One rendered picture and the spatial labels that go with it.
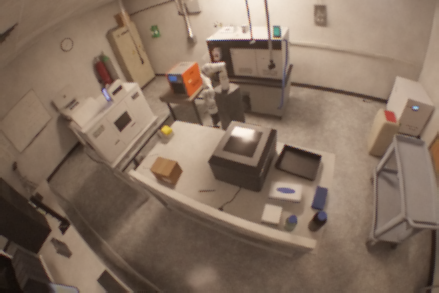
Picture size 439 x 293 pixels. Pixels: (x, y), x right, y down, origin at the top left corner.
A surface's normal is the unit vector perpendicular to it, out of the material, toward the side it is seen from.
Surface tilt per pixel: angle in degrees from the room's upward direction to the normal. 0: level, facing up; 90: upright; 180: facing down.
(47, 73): 90
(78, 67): 90
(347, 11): 90
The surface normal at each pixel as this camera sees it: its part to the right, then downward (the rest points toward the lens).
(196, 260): -0.19, -0.71
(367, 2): -0.44, 0.68
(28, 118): 0.88, 0.18
